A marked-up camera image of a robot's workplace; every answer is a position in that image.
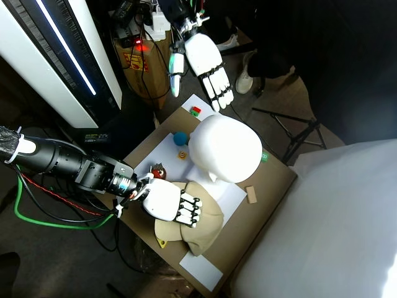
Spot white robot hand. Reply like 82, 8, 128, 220
168, 32, 235, 112
141, 177, 203, 230

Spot beige baseball cap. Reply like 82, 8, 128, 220
154, 180, 225, 257

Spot red brown small toy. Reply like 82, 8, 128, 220
149, 162, 167, 180

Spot white mannequin head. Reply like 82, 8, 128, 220
185, 114, 264, 189

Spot person's foot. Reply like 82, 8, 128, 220
216, 33, 239, 52
234, 51, 259, 94

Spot small white paper sheet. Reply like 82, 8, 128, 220
181, 93, 215, 122

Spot white power strip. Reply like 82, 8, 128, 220
144, 11, 173, 40

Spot brown cardboard box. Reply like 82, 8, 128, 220
114, 29, 172, 110

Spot blue ball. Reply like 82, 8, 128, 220
172, 131, 189, 147

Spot black device with red light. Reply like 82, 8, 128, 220
115, 26, 147, 51

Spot narrow white paper strip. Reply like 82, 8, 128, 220
179, 250, 225, 292

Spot small wooden block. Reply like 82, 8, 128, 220
244, 186, 259, 204

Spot black power adapter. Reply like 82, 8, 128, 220
110, 0, 142, 19

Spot brown cardboard board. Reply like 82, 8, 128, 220
122, 107, 298, 297

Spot black tripod stand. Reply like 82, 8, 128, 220
252, 107, 327, 163

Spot white backdrop cloth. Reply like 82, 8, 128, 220
231, 138, 397, 298

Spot white and black tower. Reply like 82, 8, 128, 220
0, 0, 123, 130

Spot red braided cable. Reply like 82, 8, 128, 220
18, 173, 106, 218

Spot green cable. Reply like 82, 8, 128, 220
14, 164, 116, 231

